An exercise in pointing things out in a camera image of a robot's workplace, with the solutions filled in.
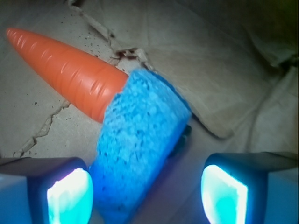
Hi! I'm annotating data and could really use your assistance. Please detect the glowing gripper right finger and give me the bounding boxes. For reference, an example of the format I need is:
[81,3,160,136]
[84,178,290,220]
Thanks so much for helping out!
[200,152,299,224]

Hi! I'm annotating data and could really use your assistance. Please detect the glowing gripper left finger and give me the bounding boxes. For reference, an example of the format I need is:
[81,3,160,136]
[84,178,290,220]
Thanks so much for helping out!
[0,157,93,224]

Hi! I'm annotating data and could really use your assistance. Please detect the blue sponge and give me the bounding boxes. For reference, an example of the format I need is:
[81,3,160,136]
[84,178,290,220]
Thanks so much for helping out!
[89,69,192,224]

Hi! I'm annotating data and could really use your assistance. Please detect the orange toy carrot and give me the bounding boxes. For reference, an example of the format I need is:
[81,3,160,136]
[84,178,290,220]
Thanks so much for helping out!
[6,28,128,123]

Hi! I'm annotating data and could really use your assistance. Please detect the brown paper bag tray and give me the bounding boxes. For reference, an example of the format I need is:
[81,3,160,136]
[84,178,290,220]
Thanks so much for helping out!
[0,0,298,224]

